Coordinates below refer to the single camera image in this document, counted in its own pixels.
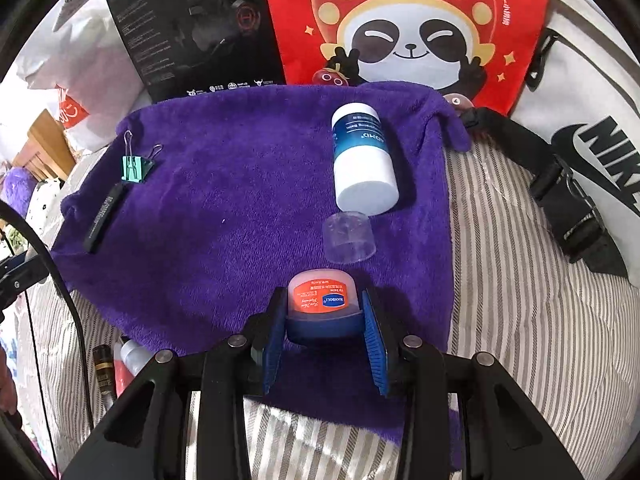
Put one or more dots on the black tube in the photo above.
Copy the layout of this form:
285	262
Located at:
102	217

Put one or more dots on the black and gold lipstick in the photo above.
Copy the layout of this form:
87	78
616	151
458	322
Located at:
102	367

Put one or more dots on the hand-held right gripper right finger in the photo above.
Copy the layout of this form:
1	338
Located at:
375	355

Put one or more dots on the black headphone box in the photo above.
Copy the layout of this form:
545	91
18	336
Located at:
160	35

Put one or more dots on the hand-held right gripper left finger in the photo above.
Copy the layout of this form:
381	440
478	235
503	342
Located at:
272	350

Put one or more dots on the clear plastic cap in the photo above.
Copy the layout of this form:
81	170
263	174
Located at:
348	240

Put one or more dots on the green binder clip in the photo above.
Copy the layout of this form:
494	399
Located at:
132	170

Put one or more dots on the small white bottle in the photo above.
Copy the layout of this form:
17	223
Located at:
135	357

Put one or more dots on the wooden headboard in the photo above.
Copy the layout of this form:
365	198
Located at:
47	145

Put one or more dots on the printed paper sheet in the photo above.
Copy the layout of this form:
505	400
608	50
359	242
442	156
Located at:
80	2

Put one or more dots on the striped bedsheet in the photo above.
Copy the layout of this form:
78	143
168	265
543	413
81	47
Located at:
525	335

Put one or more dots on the white waist bag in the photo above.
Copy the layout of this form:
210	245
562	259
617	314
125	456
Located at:
565	70

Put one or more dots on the purple plush toy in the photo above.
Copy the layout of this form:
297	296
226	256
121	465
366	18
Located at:
17	182

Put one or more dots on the orange lid lip balm jar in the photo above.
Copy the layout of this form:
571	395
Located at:
320	302

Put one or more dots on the blue and white bottle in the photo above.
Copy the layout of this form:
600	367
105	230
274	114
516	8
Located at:
360	160

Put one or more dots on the purple towel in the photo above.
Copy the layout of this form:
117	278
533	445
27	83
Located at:
225	185

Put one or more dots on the white plastic shopping bag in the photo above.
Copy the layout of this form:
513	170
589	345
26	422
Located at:
90	60

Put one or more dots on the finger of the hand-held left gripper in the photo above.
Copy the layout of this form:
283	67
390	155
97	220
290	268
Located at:
15	295
20	262

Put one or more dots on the white floral cloth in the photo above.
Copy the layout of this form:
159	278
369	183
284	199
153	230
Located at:
42	205

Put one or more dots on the red paper bag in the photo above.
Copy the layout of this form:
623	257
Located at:
300	10

